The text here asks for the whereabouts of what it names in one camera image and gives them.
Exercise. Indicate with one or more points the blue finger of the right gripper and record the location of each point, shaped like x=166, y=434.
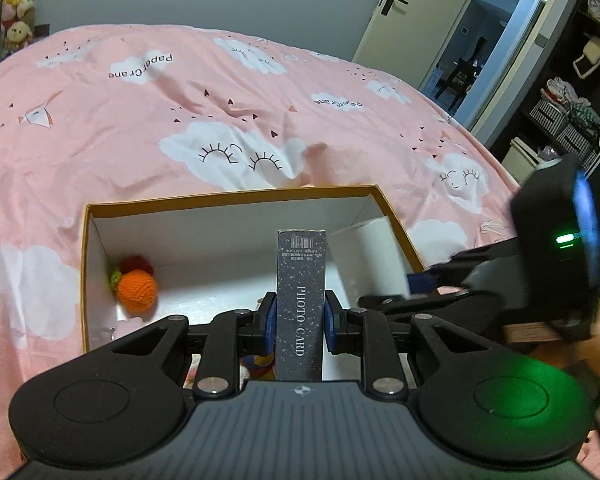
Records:
x=395, y=305
x=439, y=275

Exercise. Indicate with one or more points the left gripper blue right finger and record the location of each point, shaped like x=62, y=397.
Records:
x=343, y=328

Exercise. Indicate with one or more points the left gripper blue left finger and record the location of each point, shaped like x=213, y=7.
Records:
x=257, y=330

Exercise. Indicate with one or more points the long white cardboard box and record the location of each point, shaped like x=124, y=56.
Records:
x=369, y=260

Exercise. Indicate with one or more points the dark photo card box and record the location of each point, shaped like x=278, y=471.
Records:
x=300, y=297

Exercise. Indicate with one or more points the crochet orange red flower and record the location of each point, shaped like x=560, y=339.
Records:
x=133, y=283

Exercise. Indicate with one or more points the orange cardboard storage box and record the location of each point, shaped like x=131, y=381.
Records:
x=211, y=253

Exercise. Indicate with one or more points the dark storage shelf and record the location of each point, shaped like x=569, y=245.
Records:
x=560, y=113

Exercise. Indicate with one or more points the pink cloud print duvet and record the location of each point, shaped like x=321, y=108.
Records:
x=126, y=112

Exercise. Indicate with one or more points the cream room door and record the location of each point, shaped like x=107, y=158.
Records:
x=406, y=38

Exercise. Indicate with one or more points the hanging plush toy stack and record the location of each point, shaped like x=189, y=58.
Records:
x=17, y=24

